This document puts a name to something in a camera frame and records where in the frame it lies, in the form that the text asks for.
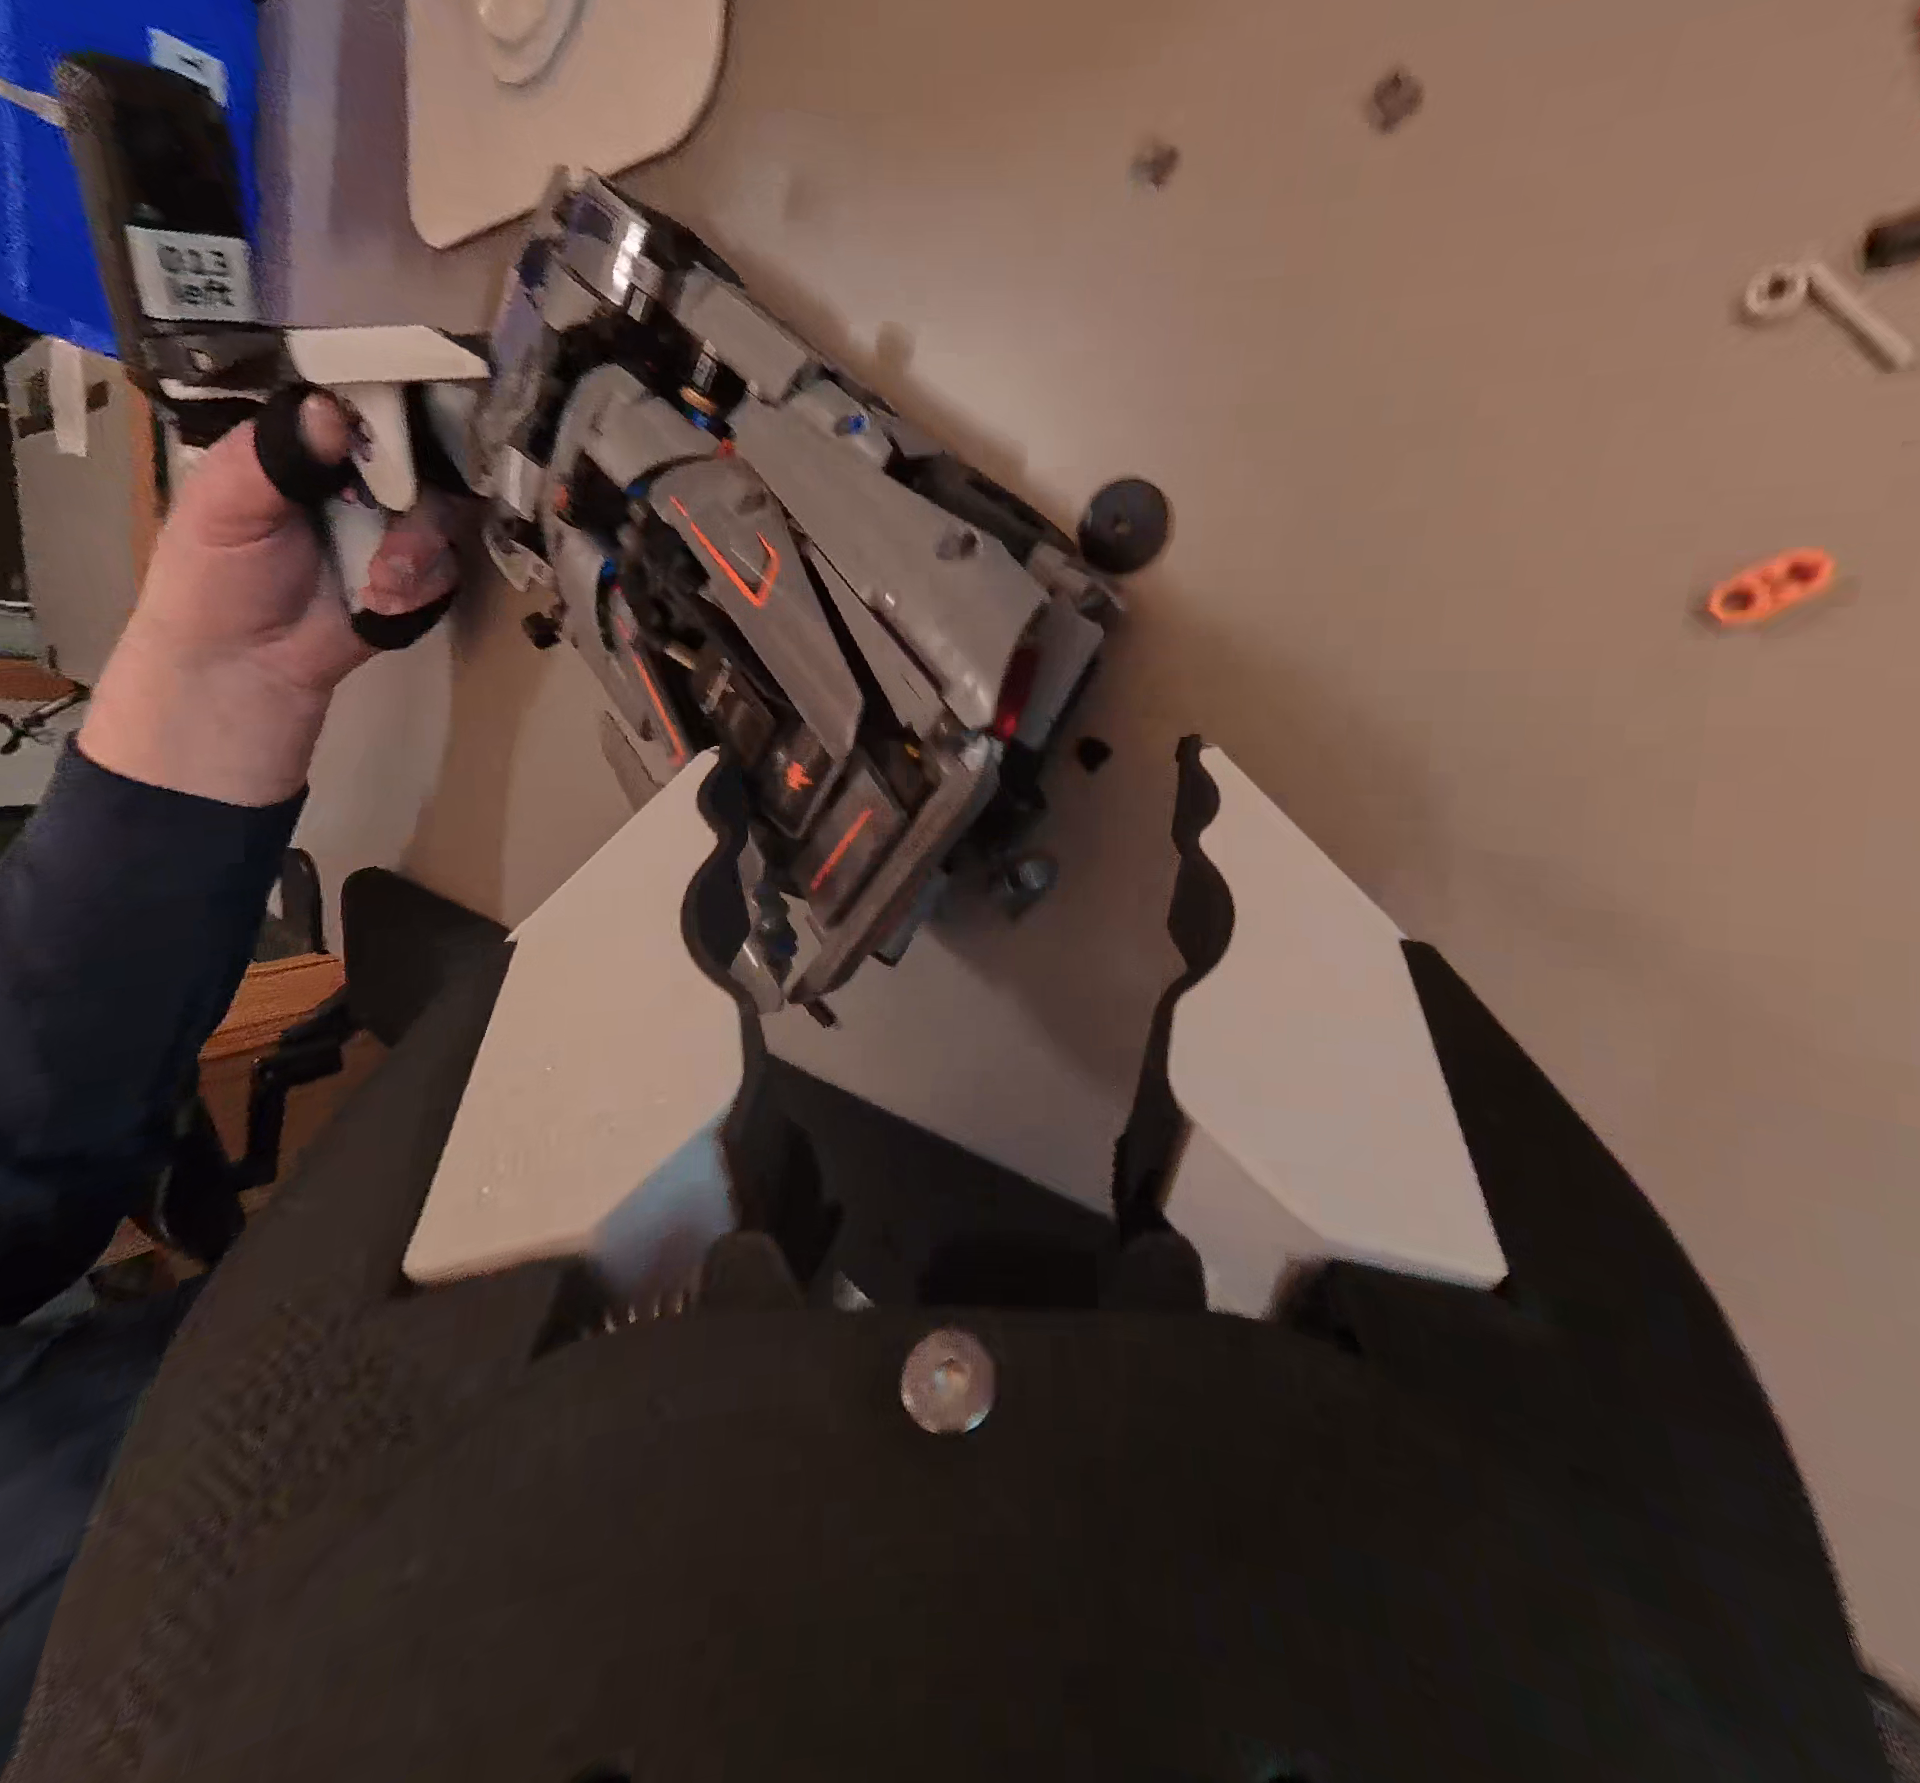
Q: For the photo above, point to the grey toy brick car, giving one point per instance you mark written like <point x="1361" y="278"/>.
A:
<point x="840" y="522"/>

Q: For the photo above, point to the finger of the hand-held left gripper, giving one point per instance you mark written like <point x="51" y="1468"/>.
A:
<point x="374" y="356"/>

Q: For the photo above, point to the orange two-hole brick piece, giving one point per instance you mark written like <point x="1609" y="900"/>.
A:
<point x="1771" y="587"/>

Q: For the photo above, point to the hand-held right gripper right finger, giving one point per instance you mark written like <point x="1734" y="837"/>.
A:
<point x="1322" y="1063"/>

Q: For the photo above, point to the person's left forearm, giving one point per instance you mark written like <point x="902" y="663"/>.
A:
<point x="106" y="1004"/>

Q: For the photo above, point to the light grey axle pin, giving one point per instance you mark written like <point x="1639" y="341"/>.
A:
<point x="1823" y="307"/>

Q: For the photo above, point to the white stand base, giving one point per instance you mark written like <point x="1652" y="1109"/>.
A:
<point x="600" y="59"/>

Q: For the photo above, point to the black round brick piece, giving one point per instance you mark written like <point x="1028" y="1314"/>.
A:
<point x="1125" y="521"/>

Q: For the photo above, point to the small grey brick piece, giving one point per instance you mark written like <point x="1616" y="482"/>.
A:
<point x="1395" y="100"/>
<point x="1154" y="163"/>

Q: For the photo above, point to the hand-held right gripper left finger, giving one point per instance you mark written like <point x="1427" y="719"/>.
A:
<point x="586" y="1063"/>

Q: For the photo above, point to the person's left hand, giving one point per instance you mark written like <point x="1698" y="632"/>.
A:
<point x="225" y="613"/>

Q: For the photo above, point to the blue plastic bin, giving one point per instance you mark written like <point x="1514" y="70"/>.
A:
<point x="90" y="14"/>

